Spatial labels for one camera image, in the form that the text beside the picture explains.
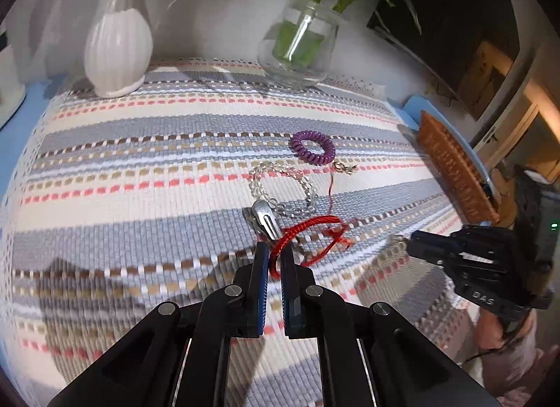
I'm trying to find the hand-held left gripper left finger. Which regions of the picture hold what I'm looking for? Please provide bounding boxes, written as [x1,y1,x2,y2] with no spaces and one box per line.
[46,241,270,407]

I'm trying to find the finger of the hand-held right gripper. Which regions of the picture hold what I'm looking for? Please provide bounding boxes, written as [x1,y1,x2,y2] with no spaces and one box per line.
[407,230,465,254]
[408,244,465,269]

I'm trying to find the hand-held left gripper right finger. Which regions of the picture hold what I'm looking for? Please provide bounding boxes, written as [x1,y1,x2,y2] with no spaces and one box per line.
[280,247,500,407]

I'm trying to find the red string bracelet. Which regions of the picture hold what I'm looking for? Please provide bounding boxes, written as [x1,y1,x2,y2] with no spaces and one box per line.
[269,173,353,280]

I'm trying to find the brown wicker basket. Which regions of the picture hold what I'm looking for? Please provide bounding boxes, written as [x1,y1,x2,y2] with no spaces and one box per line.
[415,110,500,225]

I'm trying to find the person's right hand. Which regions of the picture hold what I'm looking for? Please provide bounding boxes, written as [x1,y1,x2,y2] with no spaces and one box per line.
[476,307,538,352]

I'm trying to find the silver hair clip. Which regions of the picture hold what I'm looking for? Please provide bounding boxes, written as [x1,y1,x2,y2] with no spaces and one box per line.
[250,199,283,242]

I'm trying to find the striped woven table mat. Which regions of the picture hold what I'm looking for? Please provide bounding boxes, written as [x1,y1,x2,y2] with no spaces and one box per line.
[0,57,482,407]

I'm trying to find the round glass vase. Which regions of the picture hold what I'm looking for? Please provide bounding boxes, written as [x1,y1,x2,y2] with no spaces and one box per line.
[257,0,340,88]

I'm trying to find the black flat screen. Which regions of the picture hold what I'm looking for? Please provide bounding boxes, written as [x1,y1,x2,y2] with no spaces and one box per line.
[367,0,521,121]

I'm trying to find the white ribbed vase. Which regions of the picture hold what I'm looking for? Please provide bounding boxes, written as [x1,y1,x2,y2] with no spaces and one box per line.
[83,0,154,99]

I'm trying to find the clear crystal bead bracelet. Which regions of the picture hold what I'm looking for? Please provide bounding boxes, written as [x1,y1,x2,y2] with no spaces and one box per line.
[248,161,319,218]

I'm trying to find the purple spiral hair tie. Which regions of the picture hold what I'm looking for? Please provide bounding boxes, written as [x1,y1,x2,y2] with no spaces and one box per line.
[289,131,336,164]

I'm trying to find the thin black wall cable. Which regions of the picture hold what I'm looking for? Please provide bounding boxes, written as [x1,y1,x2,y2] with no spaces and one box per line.
[430,78,461,107]

